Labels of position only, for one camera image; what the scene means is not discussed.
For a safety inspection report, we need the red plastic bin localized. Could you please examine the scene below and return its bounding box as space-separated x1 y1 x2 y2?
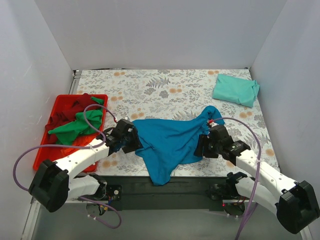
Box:
32 93 108 171

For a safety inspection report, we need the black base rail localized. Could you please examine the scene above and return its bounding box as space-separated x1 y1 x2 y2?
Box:
89 176 248 216

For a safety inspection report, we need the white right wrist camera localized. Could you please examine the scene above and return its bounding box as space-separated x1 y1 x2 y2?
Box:
207 119 218 128

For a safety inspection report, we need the folded mint green t shirt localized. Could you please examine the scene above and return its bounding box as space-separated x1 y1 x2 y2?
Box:
212 73 260 108

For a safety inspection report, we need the floral patterned table mat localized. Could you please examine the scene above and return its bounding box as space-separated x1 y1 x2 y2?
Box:
70 69 279 169

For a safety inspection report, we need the dark red t shirt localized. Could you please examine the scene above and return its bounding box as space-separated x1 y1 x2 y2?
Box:
45 93 95 144

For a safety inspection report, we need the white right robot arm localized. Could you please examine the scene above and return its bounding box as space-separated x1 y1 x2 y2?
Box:
194 125 320 234

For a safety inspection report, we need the blue t shirt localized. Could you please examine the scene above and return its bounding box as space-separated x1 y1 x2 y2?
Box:
133 106 225 186

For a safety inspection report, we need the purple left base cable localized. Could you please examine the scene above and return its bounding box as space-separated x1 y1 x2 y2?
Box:
78 196 123 230

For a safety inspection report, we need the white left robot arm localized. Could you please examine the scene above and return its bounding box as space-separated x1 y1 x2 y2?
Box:
28 119 142 213

